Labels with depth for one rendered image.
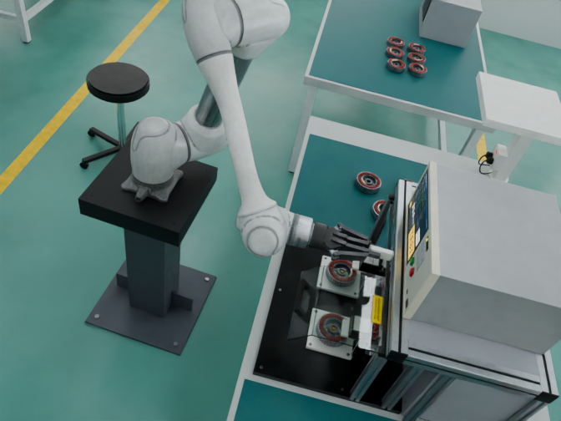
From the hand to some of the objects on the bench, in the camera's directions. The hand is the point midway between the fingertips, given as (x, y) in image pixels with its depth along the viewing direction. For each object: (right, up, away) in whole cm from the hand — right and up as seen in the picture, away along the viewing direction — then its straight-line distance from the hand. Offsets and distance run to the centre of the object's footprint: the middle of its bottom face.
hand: (380, 252), depth 142 cm
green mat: (+26, +16, +81) cm, 87 cm away
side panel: (+23, -55, +14) cm, 62 cm away
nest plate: (-11, -29, +27) cm, 41 cm away
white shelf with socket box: (+64, +25, +99) cm, 121 cm away
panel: (+16, -28, +35) cm, 47 cm away
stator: (+11, +23, +84) cm, 88 cm away
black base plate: (-8, -23, +37) cm, 44 cm away
